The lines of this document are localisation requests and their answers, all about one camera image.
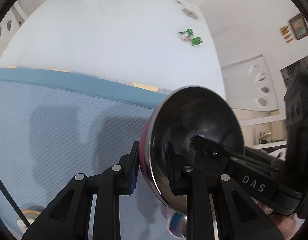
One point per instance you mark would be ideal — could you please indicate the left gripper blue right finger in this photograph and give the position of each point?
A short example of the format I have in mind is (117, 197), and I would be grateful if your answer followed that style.
(174, 168)

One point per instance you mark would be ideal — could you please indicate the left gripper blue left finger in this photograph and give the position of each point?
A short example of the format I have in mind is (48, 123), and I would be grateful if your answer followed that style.
(133, 167)

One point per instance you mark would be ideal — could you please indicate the steel bowl magenta outside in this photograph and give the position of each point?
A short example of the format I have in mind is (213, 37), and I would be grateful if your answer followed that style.
(200, 125)

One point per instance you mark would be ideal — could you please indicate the pink patterned bowl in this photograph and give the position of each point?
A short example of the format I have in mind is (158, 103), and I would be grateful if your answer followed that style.
(176, 224)

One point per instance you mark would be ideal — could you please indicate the person's right hand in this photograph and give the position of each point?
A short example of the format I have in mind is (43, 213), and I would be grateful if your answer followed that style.
(288, 225)

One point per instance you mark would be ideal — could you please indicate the white chair right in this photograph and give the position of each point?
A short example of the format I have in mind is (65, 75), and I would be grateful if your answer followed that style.
(255, 89)

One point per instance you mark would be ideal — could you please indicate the white chair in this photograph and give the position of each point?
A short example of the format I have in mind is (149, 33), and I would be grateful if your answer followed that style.
(10, 24)
(255, 89)

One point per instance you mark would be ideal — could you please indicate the green wrapped candy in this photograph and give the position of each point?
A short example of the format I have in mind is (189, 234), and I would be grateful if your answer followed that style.
(188, 36)

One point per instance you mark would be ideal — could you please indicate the flower shaped coaster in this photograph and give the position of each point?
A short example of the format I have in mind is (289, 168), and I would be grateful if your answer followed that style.
(190, 13)

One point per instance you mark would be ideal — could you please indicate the white chair far left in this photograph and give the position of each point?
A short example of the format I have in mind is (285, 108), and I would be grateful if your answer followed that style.
(10, 24)

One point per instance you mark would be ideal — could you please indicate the framed wall picture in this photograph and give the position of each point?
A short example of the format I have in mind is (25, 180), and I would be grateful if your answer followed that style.
(299, 26)

